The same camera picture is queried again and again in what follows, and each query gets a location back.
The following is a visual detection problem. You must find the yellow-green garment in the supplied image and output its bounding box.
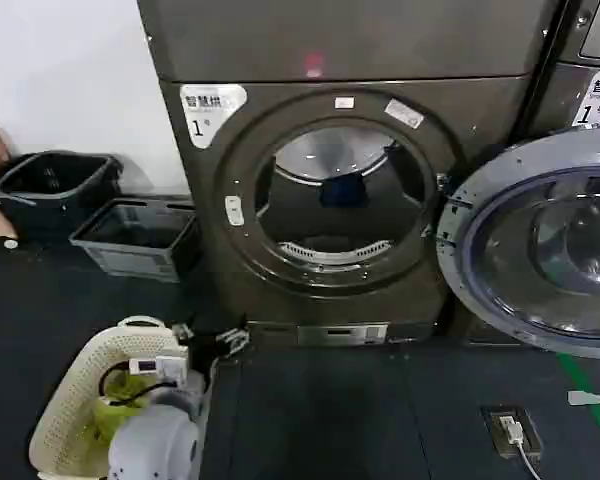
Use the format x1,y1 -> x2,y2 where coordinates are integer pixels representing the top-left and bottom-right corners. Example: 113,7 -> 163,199
91,374 -> 155,452

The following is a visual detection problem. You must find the round glass dryer door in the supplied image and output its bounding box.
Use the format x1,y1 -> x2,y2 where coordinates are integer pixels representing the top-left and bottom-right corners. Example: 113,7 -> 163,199
435,127 -> 600,360

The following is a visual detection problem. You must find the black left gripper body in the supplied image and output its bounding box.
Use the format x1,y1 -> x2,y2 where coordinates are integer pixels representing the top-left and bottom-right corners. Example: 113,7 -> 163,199
186,331 -> 222,374

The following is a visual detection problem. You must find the dark grey plastic crate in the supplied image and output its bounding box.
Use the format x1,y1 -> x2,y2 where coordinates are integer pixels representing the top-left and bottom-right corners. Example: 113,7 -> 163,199
69,198 -> 202,284

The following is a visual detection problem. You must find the black floor socket box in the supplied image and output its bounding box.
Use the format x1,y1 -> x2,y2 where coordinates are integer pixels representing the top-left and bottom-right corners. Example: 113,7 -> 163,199
480,404 -> 544,459

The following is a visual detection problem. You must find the white plug with cable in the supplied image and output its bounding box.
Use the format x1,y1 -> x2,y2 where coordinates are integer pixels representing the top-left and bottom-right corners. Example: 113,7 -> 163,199
498,413 -> 545,480

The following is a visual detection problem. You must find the dark blue garment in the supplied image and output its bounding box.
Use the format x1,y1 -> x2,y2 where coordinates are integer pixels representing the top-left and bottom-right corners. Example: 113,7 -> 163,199
319,172 -> 372,209

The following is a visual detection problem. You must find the dark grey plastic basket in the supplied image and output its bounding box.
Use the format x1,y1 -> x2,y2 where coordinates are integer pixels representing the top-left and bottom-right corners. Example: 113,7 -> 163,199
0,151 -> 125,242

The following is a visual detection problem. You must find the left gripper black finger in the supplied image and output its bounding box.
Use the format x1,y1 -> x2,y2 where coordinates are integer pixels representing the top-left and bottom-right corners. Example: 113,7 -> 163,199
213,325 -> 254,358
171,322 -> 196,348

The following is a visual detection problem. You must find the white floor marker tag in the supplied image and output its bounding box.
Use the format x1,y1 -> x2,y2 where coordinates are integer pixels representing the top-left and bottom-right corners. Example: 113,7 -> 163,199
566,389 -> 600,407

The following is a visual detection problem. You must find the green floor tape strip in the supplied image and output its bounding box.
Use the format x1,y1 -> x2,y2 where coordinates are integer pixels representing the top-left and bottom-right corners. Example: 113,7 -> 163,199
554,349 -> 600,444

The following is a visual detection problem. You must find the grey dryer with open drum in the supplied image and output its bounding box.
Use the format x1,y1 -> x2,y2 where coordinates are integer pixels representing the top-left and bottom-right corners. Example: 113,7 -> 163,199
135,0 -> 564,347

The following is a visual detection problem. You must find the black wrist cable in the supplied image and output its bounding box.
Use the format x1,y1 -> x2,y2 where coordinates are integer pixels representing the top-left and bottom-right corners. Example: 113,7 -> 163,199
97,364 -> 167,407

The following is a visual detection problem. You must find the grey dryer with closed panel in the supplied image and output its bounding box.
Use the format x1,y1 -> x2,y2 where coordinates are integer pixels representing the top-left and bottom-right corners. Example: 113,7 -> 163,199
522,0 -> 600,346

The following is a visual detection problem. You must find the white woven laundry basket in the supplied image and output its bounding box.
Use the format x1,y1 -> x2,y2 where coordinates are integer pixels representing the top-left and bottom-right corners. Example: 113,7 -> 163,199
28,315 -> 222,480

